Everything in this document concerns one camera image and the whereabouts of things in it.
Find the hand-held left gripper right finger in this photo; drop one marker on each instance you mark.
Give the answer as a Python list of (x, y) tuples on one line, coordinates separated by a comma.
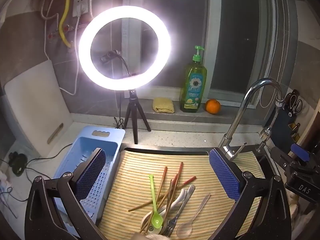
[(223, 176)]

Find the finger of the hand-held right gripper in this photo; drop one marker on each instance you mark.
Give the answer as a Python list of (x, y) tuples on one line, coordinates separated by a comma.
[(282, 158), (300, 153)]

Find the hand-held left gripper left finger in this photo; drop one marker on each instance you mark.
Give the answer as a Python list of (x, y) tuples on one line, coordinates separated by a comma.
[(91, 173)]

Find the blue plastic drain basket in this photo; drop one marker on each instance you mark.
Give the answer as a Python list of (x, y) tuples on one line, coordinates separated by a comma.
[(117, 135)]

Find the metal fork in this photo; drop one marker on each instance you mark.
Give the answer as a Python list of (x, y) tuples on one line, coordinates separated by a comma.
[(183, 203)]

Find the pile of red-tipped chopsticks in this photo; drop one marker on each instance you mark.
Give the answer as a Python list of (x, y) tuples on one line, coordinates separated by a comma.
[(163, 175)]

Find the clear plastic spoon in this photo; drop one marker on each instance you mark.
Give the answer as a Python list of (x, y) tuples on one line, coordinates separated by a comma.
[(185, 230)]

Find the white emblem ceramic spoon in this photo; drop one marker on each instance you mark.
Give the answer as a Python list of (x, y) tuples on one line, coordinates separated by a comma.
[(147, 220)]

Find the green plastic spoon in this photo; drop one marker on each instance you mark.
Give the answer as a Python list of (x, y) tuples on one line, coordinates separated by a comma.
[(157, 222)]

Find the yellow striped cloth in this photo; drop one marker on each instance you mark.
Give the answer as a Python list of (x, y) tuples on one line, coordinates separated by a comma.
[(200, 160)]

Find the dark knife holder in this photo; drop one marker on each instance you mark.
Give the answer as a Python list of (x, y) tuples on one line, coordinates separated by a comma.
[(282, 122)]

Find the scissors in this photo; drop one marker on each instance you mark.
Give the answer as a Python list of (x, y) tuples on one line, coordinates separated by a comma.
[(291, 100)]

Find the chrome faucet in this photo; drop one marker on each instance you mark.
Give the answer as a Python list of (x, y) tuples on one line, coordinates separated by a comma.
[(240, 115)]

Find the orange fruit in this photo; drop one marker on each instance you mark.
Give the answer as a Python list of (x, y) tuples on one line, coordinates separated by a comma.
[(213, 106)]

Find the black tripod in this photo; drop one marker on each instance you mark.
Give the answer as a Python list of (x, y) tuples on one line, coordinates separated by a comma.
[(132, 102)]

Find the yellow sponge cloth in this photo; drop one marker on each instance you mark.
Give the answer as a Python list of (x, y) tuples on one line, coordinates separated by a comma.
[(163, 105)]

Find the green dish soap bottle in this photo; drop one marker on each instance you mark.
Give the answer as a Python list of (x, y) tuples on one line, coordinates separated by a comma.
[(193, 87)]

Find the white cutting board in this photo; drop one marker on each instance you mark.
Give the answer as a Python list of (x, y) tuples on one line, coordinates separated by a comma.
[(32, 100)]

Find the gooseneck phone holder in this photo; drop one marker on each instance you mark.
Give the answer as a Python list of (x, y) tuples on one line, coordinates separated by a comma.
[(110, 55)]

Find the window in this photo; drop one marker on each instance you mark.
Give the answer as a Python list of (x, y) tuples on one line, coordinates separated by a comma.
[(237, 30)]

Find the white wall socket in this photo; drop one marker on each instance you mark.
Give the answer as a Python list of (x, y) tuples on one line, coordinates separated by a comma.
[(80, 3)]

